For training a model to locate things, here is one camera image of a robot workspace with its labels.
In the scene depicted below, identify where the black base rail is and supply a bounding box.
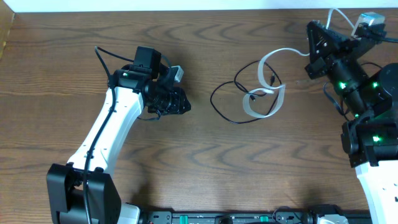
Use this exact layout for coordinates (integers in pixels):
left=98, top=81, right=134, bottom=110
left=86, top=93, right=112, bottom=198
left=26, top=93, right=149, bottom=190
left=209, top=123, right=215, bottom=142
left=138, top=209, right=318, bottom=224

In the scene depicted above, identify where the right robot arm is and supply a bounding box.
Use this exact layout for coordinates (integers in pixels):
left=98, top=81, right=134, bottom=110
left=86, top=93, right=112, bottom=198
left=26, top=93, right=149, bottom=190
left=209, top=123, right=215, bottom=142
left=305, top=21, right=397, bottom=223

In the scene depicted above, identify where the black usb cable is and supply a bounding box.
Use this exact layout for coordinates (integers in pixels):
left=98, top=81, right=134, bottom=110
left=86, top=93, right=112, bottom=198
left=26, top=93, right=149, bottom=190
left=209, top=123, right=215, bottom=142
left=210, top=60, right=283, bottom=124

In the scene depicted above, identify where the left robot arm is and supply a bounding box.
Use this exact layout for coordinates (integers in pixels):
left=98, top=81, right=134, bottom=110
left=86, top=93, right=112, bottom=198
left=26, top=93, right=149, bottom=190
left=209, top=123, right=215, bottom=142
left=47, top=46, right=191, bottom=224

